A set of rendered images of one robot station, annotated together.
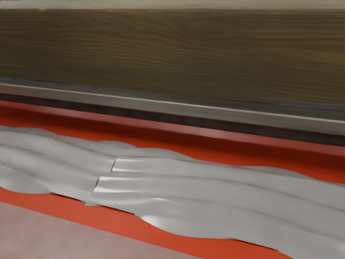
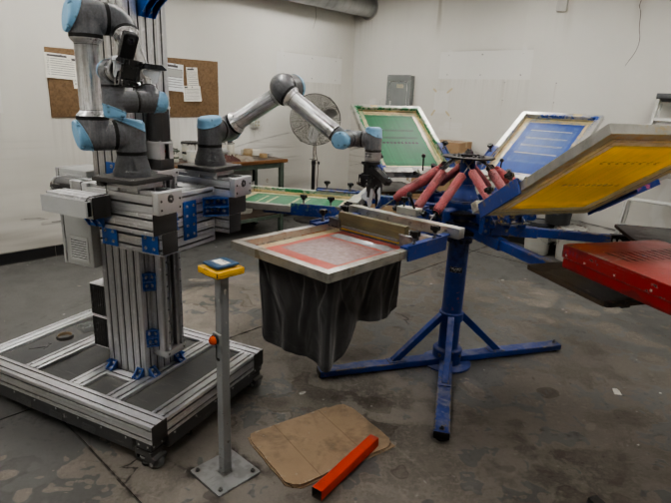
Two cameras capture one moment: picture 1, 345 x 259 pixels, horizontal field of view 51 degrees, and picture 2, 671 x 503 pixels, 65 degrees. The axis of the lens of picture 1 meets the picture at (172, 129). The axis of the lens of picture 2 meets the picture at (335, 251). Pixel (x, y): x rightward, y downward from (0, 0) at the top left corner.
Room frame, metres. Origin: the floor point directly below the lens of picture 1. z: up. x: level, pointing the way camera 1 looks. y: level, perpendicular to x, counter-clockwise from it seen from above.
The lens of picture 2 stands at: (-2.12, -0.48, 1.60)
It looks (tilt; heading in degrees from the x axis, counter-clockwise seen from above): 16 degrees down; 15
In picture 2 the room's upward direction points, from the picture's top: 2 degrees clockwise
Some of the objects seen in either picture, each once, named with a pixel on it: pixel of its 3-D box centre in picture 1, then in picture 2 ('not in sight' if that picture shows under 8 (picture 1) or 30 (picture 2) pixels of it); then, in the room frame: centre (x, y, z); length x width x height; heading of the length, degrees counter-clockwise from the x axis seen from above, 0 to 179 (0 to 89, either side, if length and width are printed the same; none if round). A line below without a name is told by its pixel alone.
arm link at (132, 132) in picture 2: not in sight; (128, 134); (-0.26, 0.92, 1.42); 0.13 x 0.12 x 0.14; 144
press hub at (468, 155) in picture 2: not in sight; (456, 261); (1.03, -0.37, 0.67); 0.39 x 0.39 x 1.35
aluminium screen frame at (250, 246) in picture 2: not in sight; (341, 244); (0.09, 0.11, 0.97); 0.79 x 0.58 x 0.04; 153
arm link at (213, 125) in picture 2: not in sight; (210, 129); (0.24, 0.83, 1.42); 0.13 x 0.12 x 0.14; 174
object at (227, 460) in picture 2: not in sight; (223, 374); (-0.36, 0.47, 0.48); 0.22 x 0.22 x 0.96; 63
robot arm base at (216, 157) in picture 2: not in sight; (210, 154); (0.23, 0.83, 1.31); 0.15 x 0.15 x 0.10
